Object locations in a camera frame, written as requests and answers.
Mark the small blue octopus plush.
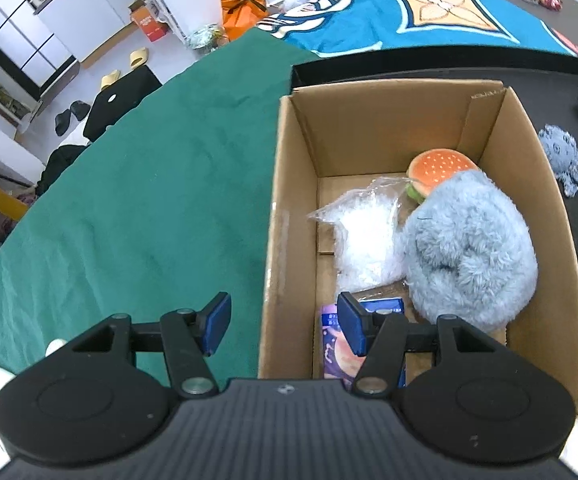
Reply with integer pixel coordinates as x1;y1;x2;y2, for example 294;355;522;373
538;123;578;198

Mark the blue patterned blanket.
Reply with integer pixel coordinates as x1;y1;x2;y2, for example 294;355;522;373
256;0;578;73

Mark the blue tissue packet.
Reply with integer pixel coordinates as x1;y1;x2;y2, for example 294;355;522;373
320;298;408;394

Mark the green blanket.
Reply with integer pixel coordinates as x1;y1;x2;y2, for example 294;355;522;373
0;27;578;413

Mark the orange bag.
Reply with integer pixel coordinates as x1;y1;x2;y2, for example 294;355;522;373
220;0;270;43

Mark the orange cardboard box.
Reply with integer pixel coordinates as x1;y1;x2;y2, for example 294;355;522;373
128;0;170;43

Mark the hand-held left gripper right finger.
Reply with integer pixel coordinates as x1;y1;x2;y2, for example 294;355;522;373
337;292;503;399

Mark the burger plush toy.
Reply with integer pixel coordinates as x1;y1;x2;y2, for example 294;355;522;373
405;148;480;205

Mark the green and white bag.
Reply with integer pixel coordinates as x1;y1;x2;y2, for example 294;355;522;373
186;24;228;54

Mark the fluffy blue plush toy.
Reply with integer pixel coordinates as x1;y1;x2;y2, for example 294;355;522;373
399;169;539;334

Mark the brown cardboard box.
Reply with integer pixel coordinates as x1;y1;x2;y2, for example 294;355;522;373
258;79;578;414

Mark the black laptop bag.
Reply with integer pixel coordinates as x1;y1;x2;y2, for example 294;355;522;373
83;65;164;142

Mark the black framed glass door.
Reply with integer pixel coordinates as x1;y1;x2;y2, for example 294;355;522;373
0;0;80;107

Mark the clear plastic bag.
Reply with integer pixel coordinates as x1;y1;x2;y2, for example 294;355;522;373
307;177;410;294

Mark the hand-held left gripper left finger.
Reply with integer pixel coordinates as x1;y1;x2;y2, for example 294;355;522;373
71;292;233;397

